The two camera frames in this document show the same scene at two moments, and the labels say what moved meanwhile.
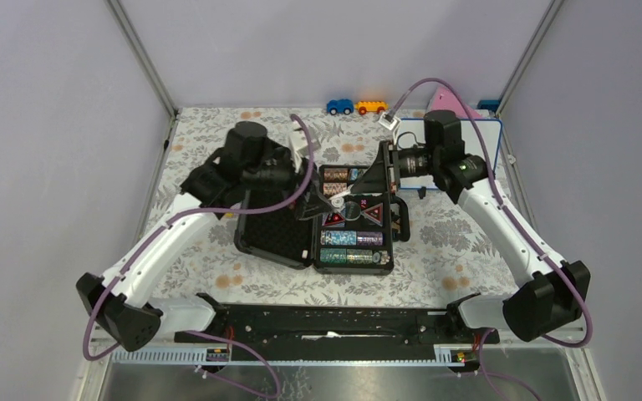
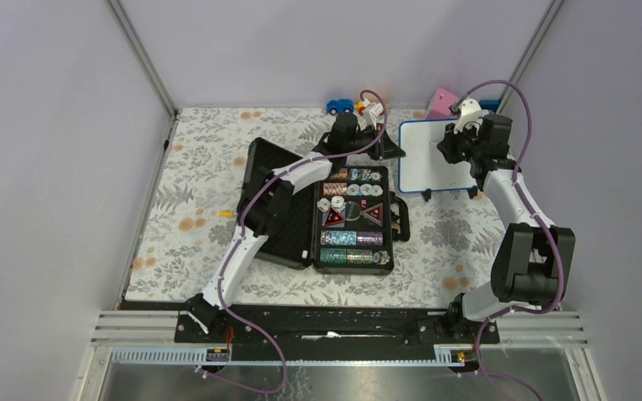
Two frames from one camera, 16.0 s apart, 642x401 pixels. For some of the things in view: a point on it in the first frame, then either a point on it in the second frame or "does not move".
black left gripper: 313,202 to 389,150
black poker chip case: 355,238 does not move
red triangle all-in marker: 333,218 does not move
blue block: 489,104 does not move
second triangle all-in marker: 375,213 does not move
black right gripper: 375,180 to 447,147
